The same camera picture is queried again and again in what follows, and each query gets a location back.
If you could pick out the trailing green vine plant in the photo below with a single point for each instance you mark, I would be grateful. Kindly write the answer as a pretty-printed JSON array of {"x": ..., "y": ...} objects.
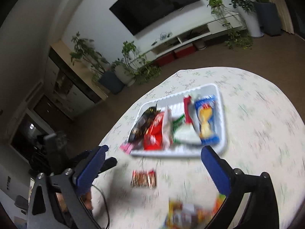
[{"x": 137, "y": 64}]

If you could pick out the red storage box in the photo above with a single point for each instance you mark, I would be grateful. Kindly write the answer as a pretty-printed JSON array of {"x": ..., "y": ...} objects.
[
  {"x": 165, "y": 59},
  {"x": 185, "y": 50}
]

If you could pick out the pink snack packet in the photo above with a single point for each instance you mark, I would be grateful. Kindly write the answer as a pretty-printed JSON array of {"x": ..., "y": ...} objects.
[{"x": 127, "y": 147}]

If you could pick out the person's left hand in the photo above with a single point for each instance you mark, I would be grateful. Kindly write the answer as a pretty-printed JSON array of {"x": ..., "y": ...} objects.
[{"x": 86, "y": 199}]

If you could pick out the black wall television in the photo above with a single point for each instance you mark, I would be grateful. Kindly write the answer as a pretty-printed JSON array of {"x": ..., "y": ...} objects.
[{"x": 136, "y": 15}]

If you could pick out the plant in white tall pot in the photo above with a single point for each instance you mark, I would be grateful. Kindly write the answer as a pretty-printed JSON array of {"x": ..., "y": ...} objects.
[{"x": 247, "y": 11}]

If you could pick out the tall plant in dark pot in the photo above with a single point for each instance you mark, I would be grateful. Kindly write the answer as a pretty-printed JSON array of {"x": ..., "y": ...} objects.
[{"x": 103, "y": 76}]

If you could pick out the hanging vine plant on console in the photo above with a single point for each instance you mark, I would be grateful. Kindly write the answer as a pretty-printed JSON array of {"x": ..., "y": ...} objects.
[{"x": 236, "y": 39}]

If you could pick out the small red-brown chocolate packet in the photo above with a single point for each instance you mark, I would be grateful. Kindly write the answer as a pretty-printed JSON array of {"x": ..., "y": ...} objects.
[{"x": 146, "y": 179}]

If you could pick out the left red storage box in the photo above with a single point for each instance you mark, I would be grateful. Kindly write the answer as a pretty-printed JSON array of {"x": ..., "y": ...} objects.
[{"x": 165, "y": 59}]

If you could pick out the blue Tipo cake packet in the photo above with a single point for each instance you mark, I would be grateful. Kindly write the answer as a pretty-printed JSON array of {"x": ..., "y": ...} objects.
[{"x": 205, "y": 108}]

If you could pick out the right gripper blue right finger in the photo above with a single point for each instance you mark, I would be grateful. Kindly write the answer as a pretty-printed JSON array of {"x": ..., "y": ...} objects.
[{"x": 219, "y": 170}]

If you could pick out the red Mylikes chocolate bag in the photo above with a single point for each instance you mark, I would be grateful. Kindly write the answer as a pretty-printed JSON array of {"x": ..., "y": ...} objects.
[{"x": 153, "y": 136}]

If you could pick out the beige curtain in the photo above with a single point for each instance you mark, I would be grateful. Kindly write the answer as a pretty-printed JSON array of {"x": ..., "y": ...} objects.
[{"x": 284, "y": 15}]

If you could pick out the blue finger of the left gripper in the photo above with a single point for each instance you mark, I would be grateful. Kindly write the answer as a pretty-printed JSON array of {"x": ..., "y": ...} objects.
[{"x": 103, "y": 165}]

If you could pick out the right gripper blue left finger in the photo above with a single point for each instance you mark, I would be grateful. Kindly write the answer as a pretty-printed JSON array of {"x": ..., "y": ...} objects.
[{"x": 88, "y": 168}]

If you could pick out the pale green white snack bag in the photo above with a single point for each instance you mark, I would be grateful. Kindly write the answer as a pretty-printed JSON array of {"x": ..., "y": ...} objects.
[{"x": 186, "y": 134}]

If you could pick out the plant in white ribbed pot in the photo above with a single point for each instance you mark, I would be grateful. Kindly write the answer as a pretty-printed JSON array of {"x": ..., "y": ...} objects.
[{"x": 123, "y": 73}]

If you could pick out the large leaf plant dark pot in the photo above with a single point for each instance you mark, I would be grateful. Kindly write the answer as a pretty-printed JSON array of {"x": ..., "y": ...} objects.
[{"x": 268, "y": 17}]

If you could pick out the white wooden cabinet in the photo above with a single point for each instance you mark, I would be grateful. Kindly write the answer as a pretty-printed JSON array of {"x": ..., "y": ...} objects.
[{"x": 66, "y": 92}]

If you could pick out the green candy packet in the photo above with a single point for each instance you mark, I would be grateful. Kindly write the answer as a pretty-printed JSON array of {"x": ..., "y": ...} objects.
[{"x": 177, "y": 123}]

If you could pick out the white TV console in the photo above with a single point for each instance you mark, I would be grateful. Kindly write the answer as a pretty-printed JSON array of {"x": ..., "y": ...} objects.
[{"x": 205, "y": 29}]

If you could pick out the right red storage box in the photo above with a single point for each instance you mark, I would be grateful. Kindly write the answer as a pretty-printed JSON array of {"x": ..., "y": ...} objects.
[{"x": 185, "y": 50}]

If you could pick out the white plastic tray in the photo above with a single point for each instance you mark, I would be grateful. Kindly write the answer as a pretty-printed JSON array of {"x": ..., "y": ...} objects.
[{"x": 186, "y": 149}]

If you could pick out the black nut snack bag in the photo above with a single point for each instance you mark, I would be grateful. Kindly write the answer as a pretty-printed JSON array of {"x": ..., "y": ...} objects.
[{"x": 142, "y": 124}]

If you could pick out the orange snack bag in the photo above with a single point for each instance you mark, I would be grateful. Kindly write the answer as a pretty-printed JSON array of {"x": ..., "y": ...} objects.
[{"x": 218, "y": 203}]

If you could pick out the red white fruit candy packet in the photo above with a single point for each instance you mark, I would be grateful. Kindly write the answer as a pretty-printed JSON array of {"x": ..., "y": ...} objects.
[{"x": 184, "y": 215}]

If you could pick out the small white pot under console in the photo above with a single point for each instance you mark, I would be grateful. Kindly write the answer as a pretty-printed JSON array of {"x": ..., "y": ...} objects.
[{"x": 200, "y": 44}]

